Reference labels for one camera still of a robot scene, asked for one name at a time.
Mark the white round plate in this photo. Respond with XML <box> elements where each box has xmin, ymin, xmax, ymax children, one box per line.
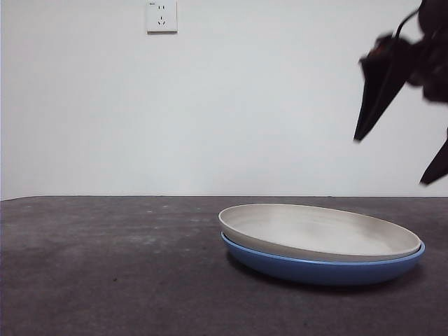
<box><xmin>218</xmin><ymin>203</ymin><xmax>422</xmax><ymax>263</ymax></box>

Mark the blue round plate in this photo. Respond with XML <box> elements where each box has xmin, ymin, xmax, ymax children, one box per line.
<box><xmin>220</xmin><ymin>231</ymin><xmax>426</xmax><ymax>286</ymax></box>

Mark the long black cable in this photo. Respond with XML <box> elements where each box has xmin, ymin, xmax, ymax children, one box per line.
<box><xmin>394</xmin><ymin>7</ymin><xmax>420</xmax><ymax>39</ymax></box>

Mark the white wall socket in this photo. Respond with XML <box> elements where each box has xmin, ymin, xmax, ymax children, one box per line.
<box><xmin>146</xmin><ymin>0</ymin><xmax>179</xmax><ymax>35</ymax></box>

